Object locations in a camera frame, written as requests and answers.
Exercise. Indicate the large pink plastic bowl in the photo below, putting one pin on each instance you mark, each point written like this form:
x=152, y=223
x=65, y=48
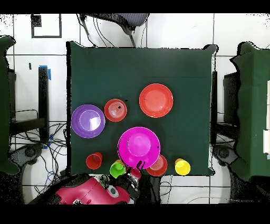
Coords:
x=139, y=145

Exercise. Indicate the purple plastic bowl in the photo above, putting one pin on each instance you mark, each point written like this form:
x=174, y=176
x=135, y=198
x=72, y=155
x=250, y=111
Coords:
x=77, y=126

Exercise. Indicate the large orange plastic bowl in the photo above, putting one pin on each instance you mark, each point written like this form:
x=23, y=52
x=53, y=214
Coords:
x=156, y=101

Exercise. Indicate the green plastic cup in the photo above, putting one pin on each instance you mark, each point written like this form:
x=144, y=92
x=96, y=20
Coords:
x=117, y=170

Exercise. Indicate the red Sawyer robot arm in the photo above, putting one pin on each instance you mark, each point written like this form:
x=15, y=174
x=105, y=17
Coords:
x=90, y=192

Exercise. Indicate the yellow plastic cup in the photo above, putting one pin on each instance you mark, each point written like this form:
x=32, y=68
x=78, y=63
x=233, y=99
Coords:
x=120, y=161
x=183, y=168

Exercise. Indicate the dark green tablecloth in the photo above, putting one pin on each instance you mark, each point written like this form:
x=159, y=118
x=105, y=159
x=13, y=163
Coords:
x=253, y=105
x=4, y=105
x=118, y=69

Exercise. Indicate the light orange plastic cup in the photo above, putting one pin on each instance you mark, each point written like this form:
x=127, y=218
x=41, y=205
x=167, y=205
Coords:
x=177, y=160

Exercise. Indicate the blue tape strip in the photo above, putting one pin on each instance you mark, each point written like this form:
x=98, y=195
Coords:
x=49, y=75

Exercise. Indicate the black metal frame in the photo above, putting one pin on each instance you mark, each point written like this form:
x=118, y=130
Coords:
x=43, y=95

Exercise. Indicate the black power strip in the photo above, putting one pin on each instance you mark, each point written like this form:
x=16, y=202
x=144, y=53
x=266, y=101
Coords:
x=64, y=172

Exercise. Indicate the small orange plastic bowl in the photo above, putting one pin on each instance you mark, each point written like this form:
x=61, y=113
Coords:
x=159, y=169
x=111, y=115

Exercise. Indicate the black stand base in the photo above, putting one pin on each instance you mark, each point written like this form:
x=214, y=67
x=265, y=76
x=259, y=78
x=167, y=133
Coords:
x=29, y=152
x=223, y=153

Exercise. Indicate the grey office chair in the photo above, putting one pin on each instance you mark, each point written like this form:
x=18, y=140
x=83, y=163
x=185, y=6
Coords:
x=132, y=20

